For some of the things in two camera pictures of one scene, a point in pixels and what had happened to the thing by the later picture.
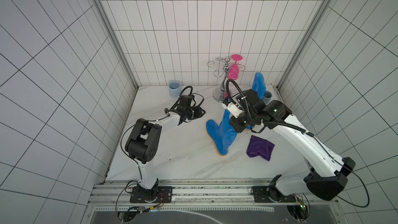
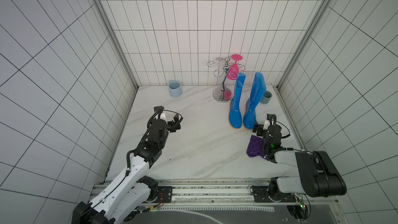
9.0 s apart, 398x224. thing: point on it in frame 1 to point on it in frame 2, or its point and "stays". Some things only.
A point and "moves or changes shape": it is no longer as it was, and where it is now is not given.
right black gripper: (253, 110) to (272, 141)
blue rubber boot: (223, 134) moves or changes shape
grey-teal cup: (267, 97) stays
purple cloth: (259, 147) stays
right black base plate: (263, 194) stays
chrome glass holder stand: (226, 69) stays
